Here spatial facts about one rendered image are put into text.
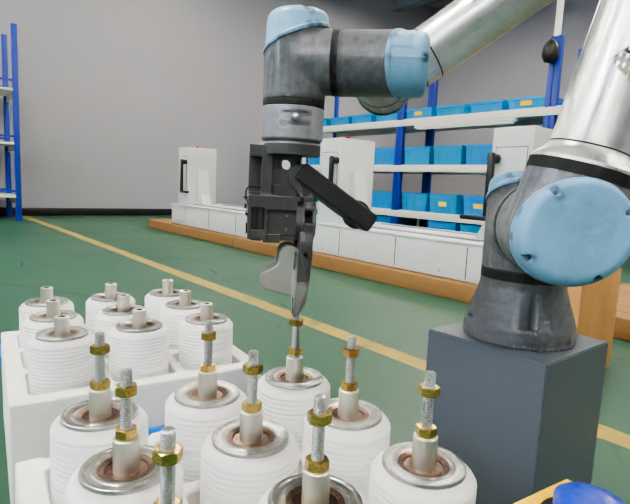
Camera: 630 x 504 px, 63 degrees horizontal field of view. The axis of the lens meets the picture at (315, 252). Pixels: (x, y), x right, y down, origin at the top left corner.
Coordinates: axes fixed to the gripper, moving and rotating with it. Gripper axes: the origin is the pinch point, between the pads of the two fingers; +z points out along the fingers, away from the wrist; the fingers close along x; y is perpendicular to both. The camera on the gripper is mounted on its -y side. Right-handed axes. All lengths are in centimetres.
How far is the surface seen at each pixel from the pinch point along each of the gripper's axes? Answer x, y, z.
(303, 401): 4.7, -0.4, 10.8
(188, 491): 13.0, 12.4, 16.9
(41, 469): 7.8, 28.5, 17.0
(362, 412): 10.5, -6.3, 9.6
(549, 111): -386, -269, -93
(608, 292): -66, -96, 11
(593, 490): 38.2, -13.2, 1.7
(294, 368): 1.1, 0.5, 8.0
